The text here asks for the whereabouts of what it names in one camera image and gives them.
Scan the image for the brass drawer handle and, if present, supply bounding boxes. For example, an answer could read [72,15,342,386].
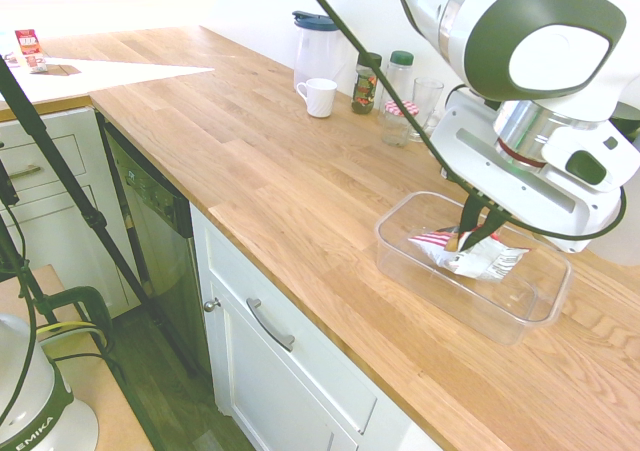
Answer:
[6,164,43,182]

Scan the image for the stainless steel dishwasher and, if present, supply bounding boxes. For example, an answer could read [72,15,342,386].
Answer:
[96,114,212,373]

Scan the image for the black base cable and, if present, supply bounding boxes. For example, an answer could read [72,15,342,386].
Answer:
[0,204,40,425]

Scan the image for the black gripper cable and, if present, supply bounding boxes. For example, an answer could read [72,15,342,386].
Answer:
[292,0,629,238]

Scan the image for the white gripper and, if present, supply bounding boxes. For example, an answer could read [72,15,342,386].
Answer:
[428,85,627,255]

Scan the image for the clear bottle with green lid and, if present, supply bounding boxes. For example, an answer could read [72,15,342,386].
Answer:
[384,50,416,108]

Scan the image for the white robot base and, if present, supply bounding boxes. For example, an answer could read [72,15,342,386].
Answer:
[0,312,100,451]

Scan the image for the silver drawer bar handle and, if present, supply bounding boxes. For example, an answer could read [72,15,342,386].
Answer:
[245,297,297,354]

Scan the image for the white drawer cabinet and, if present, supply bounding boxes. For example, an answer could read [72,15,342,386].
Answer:
[0,105,142,318]

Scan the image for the red and white carton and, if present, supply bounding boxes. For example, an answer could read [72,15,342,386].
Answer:
[14,28,49,75]

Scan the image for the white ribbed mug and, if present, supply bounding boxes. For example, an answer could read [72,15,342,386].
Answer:
[295,77,339,119]

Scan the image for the clear drinking glass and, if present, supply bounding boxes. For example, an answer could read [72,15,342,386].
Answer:
[410,77,446,144]

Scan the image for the black tripod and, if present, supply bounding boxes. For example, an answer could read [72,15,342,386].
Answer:
[0,56,202,378]

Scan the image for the red and white chip bag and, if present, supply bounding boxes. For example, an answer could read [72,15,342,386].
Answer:
[407,225,532,283]

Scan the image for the light wooden mounting board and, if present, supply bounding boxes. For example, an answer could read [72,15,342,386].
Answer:
[0,264,157,451]

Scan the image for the jar with red checkered lid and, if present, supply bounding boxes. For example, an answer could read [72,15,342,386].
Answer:
[380,99,422,148]

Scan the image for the white kitchen cabinet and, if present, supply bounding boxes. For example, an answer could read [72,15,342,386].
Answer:
[189,203,436,451]

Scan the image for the clear plastic container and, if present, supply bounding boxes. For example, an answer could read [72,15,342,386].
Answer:
[374,190,574,348]

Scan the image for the yellow cable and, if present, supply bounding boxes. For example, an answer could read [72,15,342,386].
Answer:
[38,320,102,334]

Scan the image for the spice jar with dark lid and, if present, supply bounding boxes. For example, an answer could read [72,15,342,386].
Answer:
[350,51,384,116]

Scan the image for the clear pitcher with blue lid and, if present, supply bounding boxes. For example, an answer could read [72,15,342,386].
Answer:
[291,10,347,95]

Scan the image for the dark green clamp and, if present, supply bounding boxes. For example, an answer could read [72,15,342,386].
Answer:
[36,285,114,358]

